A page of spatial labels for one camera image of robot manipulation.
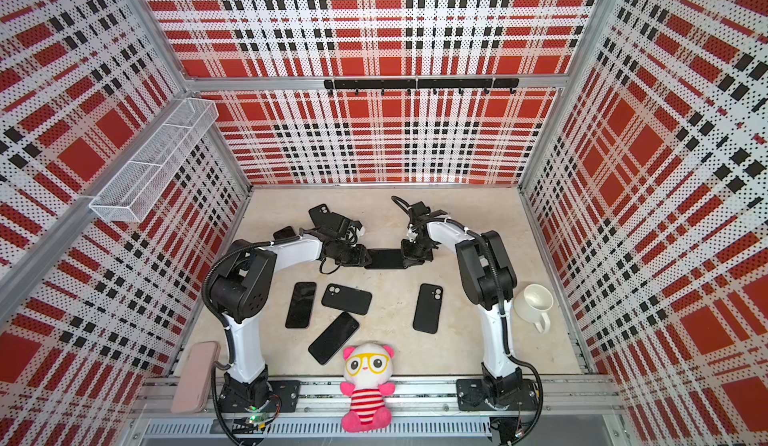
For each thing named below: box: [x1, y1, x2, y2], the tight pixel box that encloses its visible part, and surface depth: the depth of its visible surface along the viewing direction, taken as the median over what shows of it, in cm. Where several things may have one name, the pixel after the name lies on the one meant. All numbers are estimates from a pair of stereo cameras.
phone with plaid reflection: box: [273, 226, 296, 240], surface depth 110 cm
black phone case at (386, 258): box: [364, 248, 408, 270], surface depth 99 cm
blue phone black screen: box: [308, 312, 360, 365], surface depth 85 cm
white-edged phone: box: [364, 249, 408, 269], surface depth 99 cm
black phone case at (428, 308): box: [413, 283, 443, 334], surface depth 90 cm
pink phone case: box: [171, 341, 220, 414], surface depth 76 cm
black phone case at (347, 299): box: [321, 283, 373, 315], surface depth 93 cm
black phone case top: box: [308, 203, 339, 231], surface depth 116 cm
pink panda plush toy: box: [340, 342, 396, 433], surface depth 72 cm
